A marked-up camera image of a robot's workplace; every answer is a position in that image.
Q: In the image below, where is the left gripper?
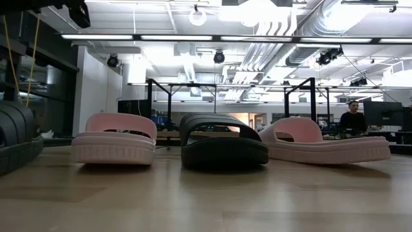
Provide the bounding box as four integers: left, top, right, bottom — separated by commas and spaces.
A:
66, 0, 91, 29

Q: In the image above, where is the pink rubber slide sandal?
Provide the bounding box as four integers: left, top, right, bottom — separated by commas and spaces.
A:
70, 112, 158, 166
258, 117, 392, 165

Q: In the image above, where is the black rubber slide sandal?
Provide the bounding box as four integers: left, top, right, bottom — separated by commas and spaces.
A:
179, 112, 270, 170
0, 100, 44, 177

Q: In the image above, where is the black computer monitor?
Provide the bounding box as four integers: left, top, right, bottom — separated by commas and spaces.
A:
117, 99, 151, 119
363, 101, 403, 127

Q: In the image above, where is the black ceiling spotlight cluster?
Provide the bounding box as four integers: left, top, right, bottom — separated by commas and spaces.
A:
316, 47, 344, 66

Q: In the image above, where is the person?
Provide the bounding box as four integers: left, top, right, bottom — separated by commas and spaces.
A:
339, 100, 368, 135

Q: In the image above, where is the yellow cable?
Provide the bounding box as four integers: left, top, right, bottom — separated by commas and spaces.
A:
1, 14, 41, 107

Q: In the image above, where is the black frame wooden shoe shelf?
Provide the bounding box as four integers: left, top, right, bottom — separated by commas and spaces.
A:
146, 77, 331, 151

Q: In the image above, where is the white ring lamp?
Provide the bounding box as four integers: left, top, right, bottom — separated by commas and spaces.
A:
188, 8, 207, 27

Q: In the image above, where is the black aluminium rig frame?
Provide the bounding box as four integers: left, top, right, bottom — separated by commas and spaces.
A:
43, 137, 412, 155

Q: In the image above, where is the silver ventilation duct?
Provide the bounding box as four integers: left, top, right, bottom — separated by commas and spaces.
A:
285, 0, 344, 67

